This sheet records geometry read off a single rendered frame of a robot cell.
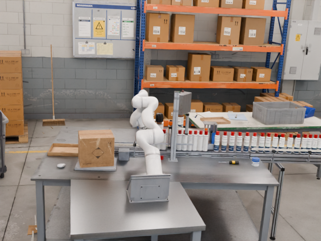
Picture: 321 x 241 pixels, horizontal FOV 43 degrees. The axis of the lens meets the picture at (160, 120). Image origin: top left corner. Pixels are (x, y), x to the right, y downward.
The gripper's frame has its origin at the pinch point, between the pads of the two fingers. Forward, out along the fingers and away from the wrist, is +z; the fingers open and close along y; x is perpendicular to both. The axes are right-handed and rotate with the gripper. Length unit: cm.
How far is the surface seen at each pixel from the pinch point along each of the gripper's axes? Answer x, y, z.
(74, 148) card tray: 73, 9, -15
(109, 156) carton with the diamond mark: 34, -40, -13
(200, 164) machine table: -42, -24, 27
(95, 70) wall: 85, 417, -34
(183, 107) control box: -43, -17, -29
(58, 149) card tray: 86, 5, -20
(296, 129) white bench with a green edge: -184, 131, 89
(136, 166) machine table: 14.6, -33.8, 6.7
